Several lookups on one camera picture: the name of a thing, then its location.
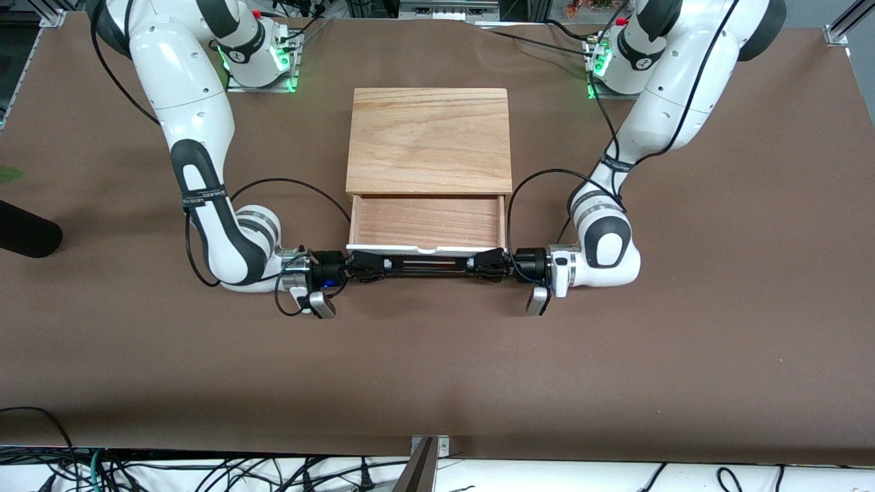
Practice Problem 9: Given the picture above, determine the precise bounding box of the wooden drawer cabinet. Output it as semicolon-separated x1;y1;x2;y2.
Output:
345;87;513;195

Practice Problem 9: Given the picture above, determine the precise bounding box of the grey device with ports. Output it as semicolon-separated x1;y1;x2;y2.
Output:
400;0;500;21

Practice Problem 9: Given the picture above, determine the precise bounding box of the orange background clutter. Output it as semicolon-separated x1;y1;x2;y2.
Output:
564;0;619;18

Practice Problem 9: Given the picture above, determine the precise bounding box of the black cylindrical object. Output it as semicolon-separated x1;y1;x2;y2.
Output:
0;200;64;259

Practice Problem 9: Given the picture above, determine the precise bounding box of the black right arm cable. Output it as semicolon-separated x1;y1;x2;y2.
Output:
89;0;353;318

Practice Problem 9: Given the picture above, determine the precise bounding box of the metal clamp bracket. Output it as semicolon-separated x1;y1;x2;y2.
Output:
410;435;452;459

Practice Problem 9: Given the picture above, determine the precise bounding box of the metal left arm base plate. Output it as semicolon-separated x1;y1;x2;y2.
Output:
587;38;643;101

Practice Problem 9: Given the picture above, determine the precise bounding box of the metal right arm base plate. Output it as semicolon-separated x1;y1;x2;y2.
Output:
226;31;301;94

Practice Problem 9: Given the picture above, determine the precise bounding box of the grey brown mount pole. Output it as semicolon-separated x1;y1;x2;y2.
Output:
392;437;438;492

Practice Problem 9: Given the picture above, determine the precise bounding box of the long black table cable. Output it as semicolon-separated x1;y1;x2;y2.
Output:
472;25;597;59

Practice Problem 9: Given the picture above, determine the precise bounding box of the black tangled cable bundle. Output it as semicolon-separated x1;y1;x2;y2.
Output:
103;454;411;492

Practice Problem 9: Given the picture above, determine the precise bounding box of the short black table cable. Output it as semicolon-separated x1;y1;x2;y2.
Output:
546;19;604;43

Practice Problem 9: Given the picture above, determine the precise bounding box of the black base cable bundle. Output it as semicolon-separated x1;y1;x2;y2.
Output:
270;0;336;52

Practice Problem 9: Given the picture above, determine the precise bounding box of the teal cable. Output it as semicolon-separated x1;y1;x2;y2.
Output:
87;448;107;492

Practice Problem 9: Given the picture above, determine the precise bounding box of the black looping floor cable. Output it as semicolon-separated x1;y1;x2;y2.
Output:
0;407;81;492

